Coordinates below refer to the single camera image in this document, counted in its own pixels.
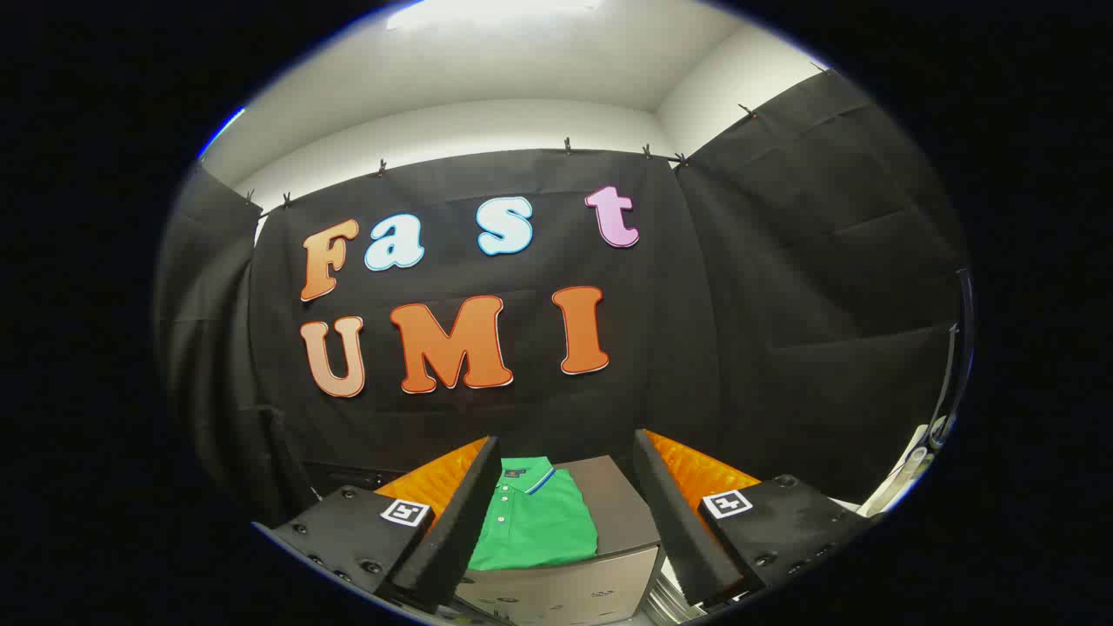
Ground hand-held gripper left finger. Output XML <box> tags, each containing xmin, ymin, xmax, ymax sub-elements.
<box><xmin>252</xmin><ymin>435</ymin><xmax>503</xmax><ymax>614</ymax></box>

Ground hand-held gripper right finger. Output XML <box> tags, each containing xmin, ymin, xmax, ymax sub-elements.
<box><xmin>633</xmin><ymin>429</ymin><xmax>875</xmax><ymax>609</ymax></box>

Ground green polo shirt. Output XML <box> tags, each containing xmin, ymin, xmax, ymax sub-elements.
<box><xmin>468</xmin><ymin>456</ymin><xmax>599</xmax><ymax>572</ymax></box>

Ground black metal stand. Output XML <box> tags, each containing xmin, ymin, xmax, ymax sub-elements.
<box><xmin>930</xmin><ymin>268</ymin><xmax>975</xmax><ymax>449</ymax></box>

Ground row of black cloth clips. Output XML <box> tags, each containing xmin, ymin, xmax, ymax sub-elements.
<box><xmin>243</xmin><ymin>61</ymin><xmax>827</xmax><ymax>210</ymax></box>

